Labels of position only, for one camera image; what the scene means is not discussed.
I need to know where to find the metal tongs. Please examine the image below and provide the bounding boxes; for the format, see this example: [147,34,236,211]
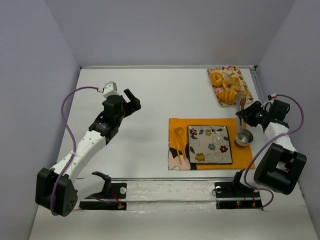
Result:
[234,90,247,141]

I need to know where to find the green-speckled bread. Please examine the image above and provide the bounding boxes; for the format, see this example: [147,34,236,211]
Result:
[240,90,254,103]

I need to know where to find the striped croissant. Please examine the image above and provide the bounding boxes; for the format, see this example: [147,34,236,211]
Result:
[215,88,237,105]

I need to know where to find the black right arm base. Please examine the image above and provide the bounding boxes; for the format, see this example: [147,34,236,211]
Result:
[211,181,263,210]

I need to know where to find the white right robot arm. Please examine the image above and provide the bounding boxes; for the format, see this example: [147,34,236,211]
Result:
[234,97,307,195]

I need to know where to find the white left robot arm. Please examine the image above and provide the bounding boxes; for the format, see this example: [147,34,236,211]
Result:
[35,82,141,217]

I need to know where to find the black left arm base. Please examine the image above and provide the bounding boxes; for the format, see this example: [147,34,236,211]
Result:
[76,171,127,211]

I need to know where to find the floral bread tray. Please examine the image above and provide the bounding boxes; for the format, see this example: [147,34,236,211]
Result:
[206,65,254,107]

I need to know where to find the small metal cup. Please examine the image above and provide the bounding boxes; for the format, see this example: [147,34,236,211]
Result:
[234,129,254,148]

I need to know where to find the round orange bun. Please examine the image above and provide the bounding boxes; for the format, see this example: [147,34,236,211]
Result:
[209,72,224,88]

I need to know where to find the square floral plate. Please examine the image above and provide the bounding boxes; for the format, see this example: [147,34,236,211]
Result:
[187,125,233,165]

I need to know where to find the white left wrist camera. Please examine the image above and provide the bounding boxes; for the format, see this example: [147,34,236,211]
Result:
[102,81,120,99]

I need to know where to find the ring-shaped pastry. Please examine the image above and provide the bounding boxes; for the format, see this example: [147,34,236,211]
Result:
[222,76,241,92]

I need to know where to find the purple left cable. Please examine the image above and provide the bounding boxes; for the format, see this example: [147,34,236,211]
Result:
[51,86,101,217]

